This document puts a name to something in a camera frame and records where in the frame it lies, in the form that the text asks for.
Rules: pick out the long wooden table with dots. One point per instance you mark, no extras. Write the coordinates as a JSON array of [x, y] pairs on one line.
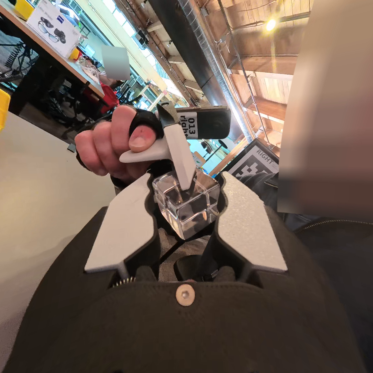
[[72, 66]]

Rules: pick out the black ceiling pipe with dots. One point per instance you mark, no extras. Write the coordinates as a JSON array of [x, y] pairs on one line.
[[186, 49]]

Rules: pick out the person's dark jacket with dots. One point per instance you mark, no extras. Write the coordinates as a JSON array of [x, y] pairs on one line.
[[335, 247]]

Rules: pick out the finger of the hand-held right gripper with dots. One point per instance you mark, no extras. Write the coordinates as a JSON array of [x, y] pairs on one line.
[[179, 145]]

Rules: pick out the person's right hand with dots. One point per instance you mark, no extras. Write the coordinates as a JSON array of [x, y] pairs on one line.
[[102, 145]]

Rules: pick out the white box with glasses print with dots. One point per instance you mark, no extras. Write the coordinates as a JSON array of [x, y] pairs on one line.
[[38, 17]]

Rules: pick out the ceiling lamp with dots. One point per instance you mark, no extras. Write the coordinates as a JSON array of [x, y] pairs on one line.
[[270, 24]]

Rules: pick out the silver ventilation duct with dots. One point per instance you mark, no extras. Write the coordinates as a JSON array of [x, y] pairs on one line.
[[215, 67]]

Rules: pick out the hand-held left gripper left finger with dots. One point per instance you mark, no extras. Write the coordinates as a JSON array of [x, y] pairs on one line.
[[122, 227]]

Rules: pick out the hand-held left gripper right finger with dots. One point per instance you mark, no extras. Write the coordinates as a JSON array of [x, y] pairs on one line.
[[250, 230]]

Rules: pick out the yellow plastic bin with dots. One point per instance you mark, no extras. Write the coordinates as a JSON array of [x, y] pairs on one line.
[[4, 110], [24, 8]]

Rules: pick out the clear acrylic cube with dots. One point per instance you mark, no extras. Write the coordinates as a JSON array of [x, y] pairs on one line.
[[189, 209]]

